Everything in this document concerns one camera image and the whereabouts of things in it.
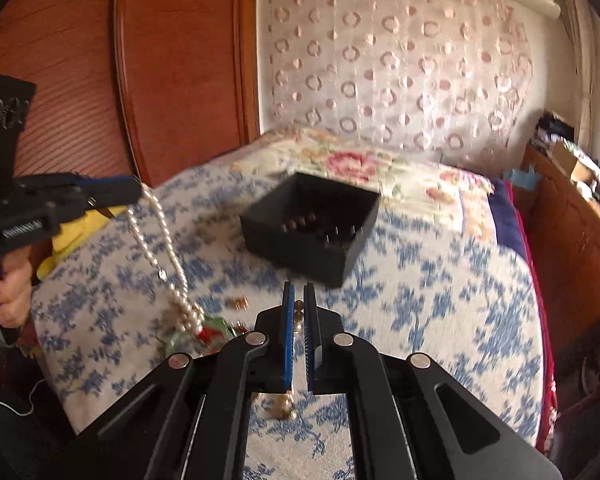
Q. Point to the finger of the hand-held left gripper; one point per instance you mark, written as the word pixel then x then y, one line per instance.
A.
pixel 92 182
pixel 122 191

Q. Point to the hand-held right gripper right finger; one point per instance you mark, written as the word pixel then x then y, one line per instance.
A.
pixel 308 335

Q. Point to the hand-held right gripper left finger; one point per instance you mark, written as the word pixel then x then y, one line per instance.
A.
pixel 289 335

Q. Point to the small gold earrings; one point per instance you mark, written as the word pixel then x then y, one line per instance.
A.
pixel 238 303

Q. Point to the black square box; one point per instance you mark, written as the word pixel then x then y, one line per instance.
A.
pixel 300 260

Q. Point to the person's left hand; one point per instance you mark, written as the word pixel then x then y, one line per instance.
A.
pixel 15 290

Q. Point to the yellow cloth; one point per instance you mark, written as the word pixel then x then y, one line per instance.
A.
pixel 72 240

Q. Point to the dark metal pins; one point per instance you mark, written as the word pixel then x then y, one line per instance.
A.
pixel 340 236

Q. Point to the blue floral cloth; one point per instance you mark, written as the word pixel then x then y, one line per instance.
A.
pixel 430 320

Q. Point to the brown wooden wardrobe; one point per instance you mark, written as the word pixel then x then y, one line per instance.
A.
pixel 130 60

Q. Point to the pink flower blanket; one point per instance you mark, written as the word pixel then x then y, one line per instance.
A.
pixel 350 165

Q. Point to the dark blue red blanket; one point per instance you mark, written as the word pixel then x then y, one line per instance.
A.
pixel 525 250

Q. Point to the light blue bag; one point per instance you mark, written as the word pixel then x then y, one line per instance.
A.
pixel 521 179

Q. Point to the wooden side cabinet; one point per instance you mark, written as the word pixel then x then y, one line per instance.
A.
pixel 565 240

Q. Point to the pink circle patterned curtain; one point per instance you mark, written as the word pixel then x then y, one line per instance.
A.
pixel 395 70

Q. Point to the cardboard box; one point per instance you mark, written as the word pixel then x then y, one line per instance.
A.
pixel 567 160

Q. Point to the patterned window curtain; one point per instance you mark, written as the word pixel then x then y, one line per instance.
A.
pixel 577 60

